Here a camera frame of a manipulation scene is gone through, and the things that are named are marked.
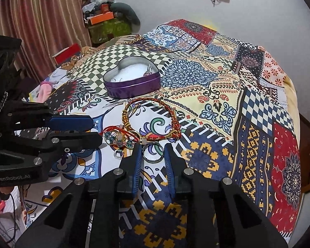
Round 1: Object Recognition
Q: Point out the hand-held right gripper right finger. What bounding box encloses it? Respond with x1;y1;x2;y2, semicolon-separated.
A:
164;143;289;248

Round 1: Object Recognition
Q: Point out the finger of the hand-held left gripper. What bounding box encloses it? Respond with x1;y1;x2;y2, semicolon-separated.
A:
0;131;104;187
5;101;94;133

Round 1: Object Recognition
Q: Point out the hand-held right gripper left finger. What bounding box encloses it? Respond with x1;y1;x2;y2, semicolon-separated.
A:
14;143;145;248

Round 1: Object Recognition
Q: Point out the red beaded string bracelet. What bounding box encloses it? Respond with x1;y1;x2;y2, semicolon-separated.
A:
99;125;141;151

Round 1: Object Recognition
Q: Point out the red gold braided bracelet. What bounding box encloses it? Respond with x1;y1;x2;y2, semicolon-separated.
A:
122;97;182;142

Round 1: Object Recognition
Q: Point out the purple heart-shaped tin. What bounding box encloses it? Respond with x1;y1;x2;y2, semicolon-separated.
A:
103;56;161;99

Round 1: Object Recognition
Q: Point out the pink cloth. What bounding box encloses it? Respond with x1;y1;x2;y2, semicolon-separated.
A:
39;81;55;102

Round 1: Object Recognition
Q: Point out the striped brown curtain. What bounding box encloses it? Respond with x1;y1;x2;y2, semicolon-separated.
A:
0;0;93;79

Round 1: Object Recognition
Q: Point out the red book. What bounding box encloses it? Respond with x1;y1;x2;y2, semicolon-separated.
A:
52;43;82;66

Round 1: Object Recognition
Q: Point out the white foam pad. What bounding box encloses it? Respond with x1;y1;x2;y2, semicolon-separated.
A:
109;62;151;83

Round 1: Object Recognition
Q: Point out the patchwork printed bedsheet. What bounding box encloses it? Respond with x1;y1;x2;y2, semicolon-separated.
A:
23;19;300;248

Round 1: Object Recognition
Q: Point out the green patterned box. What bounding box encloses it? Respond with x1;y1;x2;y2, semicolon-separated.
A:
88;18;133;44

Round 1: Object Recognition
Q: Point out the orange box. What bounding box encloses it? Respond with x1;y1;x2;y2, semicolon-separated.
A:
89;12;114;25

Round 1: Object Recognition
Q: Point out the yellow mattress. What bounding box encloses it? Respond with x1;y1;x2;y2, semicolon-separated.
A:
284;75;300;137

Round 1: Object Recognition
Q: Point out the thin black cable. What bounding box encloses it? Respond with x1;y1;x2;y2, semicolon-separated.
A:
8;192;18;241

